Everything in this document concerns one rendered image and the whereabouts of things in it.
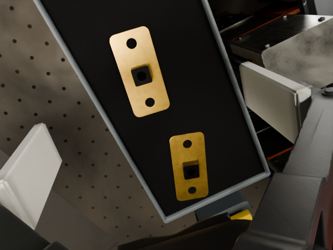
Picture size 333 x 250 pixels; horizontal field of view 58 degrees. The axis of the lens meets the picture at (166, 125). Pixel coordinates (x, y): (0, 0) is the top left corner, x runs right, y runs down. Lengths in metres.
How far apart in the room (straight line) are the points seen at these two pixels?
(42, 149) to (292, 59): 0.31
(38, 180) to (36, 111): 0.66
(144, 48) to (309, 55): 0.21
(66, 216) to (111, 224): 0.90
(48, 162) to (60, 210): 1.65
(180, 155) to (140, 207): 0.62
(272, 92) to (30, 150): 0.13
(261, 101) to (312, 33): 0.24
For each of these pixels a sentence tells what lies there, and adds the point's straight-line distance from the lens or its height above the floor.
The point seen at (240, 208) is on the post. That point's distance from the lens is 0.42.
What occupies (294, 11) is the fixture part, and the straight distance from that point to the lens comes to 0.67.
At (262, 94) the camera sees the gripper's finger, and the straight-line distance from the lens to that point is 0.18.
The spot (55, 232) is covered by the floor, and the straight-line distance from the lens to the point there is 1.94.
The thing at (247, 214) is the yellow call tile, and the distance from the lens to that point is 0.41.
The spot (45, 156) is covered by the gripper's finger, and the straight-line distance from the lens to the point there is 0.19.
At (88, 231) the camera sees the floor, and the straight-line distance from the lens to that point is 1.91.
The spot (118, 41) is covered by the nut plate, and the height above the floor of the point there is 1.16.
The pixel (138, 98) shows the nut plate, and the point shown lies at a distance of 0.30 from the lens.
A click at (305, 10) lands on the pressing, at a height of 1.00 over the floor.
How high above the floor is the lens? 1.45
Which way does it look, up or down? 67 degrees down
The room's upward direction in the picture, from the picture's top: 160 degrees clockwise
